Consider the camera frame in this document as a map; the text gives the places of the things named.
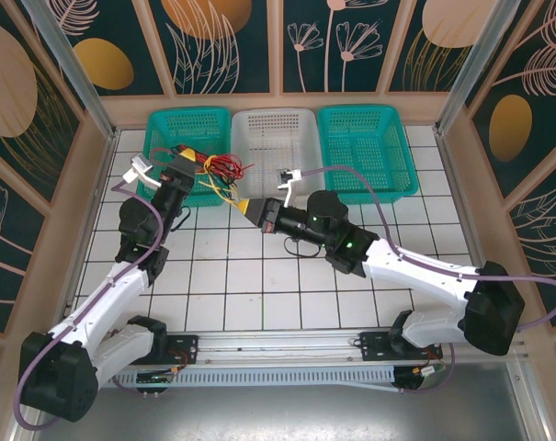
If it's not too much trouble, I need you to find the red cable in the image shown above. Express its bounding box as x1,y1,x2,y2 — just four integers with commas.
202,154,256,175
149,146,183,163
206,158,246,179

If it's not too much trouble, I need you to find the black cable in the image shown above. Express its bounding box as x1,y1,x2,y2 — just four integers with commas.
211,174,236,198

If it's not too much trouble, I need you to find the teal plastic basket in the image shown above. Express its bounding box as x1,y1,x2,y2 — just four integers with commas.
134,107,233,208
314,105,420,206

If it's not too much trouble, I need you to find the white plastic basket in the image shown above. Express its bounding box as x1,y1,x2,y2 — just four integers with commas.
230,108,327,206

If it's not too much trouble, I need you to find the black controller board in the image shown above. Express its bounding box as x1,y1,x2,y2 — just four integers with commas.
136,370,177,386
394,365,447,391

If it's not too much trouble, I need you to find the brushed metal panel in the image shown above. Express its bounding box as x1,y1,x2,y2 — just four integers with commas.
6,362,554,441

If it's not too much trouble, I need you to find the thin black gripper wire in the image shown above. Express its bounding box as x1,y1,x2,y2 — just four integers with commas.
174,205,193,233
283,236,327,259

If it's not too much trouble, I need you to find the aluminium side rail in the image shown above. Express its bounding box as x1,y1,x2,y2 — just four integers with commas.
51,130,120,332
435,130,502,330

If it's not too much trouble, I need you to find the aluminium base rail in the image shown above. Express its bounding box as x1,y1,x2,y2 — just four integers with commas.
165,331,531,368

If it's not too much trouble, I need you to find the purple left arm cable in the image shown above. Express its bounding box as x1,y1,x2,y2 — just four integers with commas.
11,176,165,432

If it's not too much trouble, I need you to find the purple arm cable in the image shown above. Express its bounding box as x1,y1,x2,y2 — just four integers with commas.
300,165,556,395
11,176,165,432

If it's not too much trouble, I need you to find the aluminium frame post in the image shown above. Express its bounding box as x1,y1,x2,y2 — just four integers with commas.
19,0,119,139
435,0,543,135

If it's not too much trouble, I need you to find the white slotted cable duct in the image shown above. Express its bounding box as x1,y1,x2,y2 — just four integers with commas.
112,366,401,390

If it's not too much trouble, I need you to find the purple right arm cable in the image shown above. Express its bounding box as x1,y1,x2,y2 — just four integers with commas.
300,165,556,395

